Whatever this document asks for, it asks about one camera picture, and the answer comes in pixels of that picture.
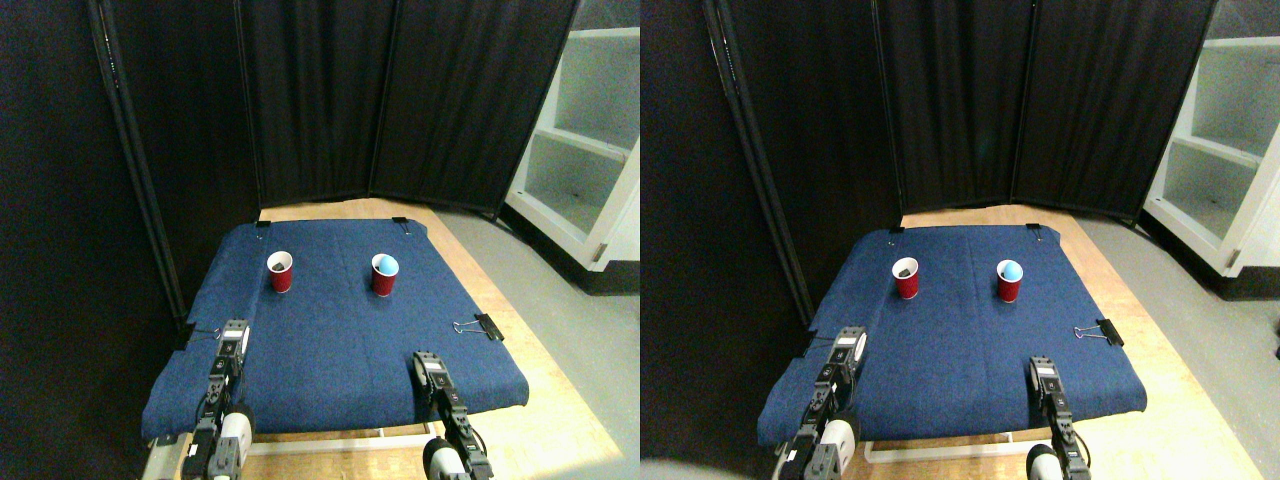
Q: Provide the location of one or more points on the red cup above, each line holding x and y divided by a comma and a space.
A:
281, 281
1010, 291
385, 286
906, 288

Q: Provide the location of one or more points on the blue ball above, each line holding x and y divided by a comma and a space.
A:
385, 265
1010, 270

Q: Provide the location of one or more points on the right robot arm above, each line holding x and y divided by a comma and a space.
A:
440, 460
1042, 465

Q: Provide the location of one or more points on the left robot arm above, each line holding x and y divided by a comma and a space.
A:
237, 430
838, 440

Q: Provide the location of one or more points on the dark blue cloth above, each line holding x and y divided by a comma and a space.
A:
960, 340
340, 340

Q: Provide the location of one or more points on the black curtain stand pole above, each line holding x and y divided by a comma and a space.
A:
756, 160
139, 160

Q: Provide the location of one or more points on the white shelf unit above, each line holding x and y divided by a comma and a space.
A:
1235, 100
600, 90

